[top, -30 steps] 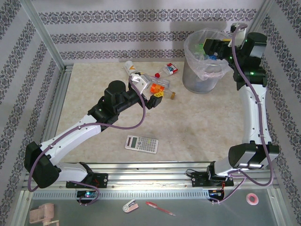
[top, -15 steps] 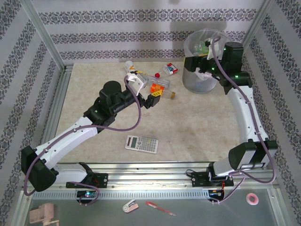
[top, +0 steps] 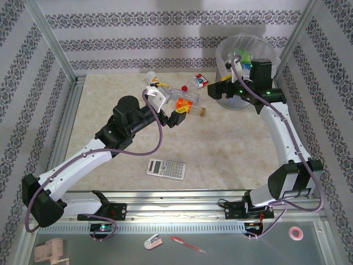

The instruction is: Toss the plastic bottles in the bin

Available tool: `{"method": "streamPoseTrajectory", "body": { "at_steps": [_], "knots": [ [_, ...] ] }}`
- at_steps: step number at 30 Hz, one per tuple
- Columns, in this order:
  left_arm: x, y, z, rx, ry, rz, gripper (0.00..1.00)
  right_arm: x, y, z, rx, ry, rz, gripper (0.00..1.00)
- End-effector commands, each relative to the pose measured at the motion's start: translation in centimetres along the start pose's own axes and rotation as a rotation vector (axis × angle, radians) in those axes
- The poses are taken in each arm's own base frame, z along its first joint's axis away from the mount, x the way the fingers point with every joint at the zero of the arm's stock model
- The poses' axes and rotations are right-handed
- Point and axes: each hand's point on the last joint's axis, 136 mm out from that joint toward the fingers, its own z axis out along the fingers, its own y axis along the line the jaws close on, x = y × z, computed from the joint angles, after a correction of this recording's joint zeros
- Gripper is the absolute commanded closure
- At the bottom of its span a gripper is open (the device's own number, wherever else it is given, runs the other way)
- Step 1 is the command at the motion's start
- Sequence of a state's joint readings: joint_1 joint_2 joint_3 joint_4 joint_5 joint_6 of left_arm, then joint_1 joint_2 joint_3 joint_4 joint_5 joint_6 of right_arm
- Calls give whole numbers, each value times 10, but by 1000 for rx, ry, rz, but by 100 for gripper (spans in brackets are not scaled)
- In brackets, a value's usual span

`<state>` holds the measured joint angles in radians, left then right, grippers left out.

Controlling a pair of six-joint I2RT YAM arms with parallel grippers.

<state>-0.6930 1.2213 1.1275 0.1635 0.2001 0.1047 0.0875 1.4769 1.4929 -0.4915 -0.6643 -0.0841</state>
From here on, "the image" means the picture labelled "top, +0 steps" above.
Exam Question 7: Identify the orange label bottle brown cap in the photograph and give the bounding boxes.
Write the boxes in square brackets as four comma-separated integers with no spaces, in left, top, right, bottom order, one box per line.
[176,97,207,116]

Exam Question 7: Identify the clear bottle green label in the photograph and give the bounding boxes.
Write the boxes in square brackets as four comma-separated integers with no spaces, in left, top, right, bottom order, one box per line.
[233,48,253,63]

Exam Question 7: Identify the clear bottle red white label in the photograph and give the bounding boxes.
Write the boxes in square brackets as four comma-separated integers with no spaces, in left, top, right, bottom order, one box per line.
[181,73,209,92]

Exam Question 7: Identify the white bottle orange V label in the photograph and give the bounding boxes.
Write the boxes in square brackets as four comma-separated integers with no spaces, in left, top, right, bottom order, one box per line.
[145,71,162,87]

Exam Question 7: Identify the white scientific calculator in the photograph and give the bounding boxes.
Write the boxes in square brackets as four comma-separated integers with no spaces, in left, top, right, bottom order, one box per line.
[146,157,186,182]

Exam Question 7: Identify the white pink clip device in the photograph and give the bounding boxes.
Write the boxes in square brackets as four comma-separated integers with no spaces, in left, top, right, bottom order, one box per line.
[143,233,163,250]

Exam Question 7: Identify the red pen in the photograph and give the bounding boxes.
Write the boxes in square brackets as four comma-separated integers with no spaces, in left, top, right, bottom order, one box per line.
[170,236,207,254]

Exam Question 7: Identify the pink plastic holder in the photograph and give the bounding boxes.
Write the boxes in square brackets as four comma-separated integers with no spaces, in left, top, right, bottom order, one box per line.
[34,238,70,265]

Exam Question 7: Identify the pink tape roll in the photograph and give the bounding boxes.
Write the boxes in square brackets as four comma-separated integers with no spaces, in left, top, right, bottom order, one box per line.
[288,226,304,241]

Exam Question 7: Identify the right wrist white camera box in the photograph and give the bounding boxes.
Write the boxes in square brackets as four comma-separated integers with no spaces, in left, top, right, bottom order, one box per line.
[224,61,250,83]

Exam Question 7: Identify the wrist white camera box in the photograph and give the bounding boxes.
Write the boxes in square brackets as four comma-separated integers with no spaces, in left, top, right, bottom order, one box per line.
[145,85,167,113]
[224,61,250,83]

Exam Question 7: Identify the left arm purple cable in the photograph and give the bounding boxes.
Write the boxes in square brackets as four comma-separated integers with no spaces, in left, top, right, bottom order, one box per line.
[24,89,164,241]

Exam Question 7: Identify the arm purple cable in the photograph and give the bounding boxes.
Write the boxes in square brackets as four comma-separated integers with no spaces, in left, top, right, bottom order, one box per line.
[231,56,324,241]
[24,89,164,241]

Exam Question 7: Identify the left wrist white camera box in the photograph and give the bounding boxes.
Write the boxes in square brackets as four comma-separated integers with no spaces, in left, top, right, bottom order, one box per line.
[145,85,167,113]

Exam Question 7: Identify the aluminium side rail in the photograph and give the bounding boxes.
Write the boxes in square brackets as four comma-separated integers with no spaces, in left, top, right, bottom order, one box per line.
[41,77,86,199]

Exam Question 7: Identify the aluminium corner post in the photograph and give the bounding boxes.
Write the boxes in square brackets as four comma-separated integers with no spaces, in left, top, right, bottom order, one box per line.
[23,0,77,83]
[281,0,323,64]

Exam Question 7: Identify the aluminium rail across frame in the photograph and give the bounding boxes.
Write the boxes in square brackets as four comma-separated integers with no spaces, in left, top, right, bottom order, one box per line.
[26,189,330,221]

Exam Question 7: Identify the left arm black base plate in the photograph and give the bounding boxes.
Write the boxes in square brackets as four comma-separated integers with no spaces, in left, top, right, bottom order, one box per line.
[77,203,127,221]

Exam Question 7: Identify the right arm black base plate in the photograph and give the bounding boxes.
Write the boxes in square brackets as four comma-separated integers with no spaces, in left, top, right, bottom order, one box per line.
[224,200,274,221]

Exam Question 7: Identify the slotted grey cable duct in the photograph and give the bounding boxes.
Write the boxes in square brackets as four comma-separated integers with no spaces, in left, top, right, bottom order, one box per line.
[37,222,247,235]

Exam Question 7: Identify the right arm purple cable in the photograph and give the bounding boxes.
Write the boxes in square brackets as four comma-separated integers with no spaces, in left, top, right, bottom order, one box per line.
[231,56,324,241]

